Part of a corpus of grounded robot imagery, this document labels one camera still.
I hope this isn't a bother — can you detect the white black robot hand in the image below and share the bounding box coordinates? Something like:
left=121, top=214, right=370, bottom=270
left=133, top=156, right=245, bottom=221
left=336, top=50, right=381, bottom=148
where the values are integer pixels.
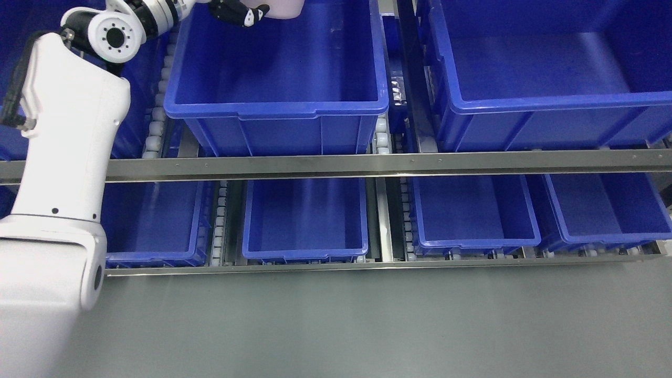
left=196, top=1, right=271, bottom=28

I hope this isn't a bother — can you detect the pink bowl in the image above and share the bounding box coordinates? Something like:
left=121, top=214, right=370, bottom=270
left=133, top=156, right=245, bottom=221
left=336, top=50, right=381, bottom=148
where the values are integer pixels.
left=242, top=0, right=305, bottom=19

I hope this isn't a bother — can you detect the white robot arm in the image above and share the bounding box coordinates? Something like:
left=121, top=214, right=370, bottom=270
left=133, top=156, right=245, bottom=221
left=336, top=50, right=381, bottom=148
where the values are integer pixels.
left=1, top=1, right=195, bottom=377

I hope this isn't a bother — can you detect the large blue bin upper middle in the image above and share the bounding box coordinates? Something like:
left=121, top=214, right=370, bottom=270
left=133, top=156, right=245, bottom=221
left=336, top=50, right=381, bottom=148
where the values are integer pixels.
left=164, top=1, right=389, bottom=157

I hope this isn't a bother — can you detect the large blue bin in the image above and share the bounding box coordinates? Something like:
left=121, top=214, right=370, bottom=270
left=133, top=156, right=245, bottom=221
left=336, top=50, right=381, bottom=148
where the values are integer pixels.
left=417, top=1, right=671, bottom=152
left=164, top=1, right=389, bottom=157

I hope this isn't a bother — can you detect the blue bin lower middle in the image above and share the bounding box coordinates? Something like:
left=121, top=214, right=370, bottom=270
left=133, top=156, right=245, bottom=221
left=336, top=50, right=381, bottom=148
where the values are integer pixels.
left=241, top=178, right=369, bottom=264

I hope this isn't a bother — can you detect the blue bin upper left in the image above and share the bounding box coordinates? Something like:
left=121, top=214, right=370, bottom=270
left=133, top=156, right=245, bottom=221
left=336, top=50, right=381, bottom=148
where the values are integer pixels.
left=1, top=1, right=169, bottom=160

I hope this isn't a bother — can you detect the blue bin lower left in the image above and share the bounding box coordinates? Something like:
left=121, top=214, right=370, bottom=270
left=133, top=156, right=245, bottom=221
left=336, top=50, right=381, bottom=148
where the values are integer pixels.
left=101, top=181, right=215, bottom=269

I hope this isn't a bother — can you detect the large blue bin upper right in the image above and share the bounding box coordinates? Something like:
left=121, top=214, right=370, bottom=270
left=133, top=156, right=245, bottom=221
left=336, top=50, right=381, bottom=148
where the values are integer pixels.
left=417, top=1, right=671, bottom=152

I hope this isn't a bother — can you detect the blue bin lower far right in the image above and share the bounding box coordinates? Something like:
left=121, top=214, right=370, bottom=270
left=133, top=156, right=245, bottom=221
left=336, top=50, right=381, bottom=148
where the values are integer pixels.
left=526, top=173, right=671, bottom=252

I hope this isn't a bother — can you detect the steel shelf front rail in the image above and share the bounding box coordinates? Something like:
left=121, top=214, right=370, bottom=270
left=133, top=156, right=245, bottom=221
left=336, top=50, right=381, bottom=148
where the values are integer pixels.
left=0, top=149, right=672, bottom=184

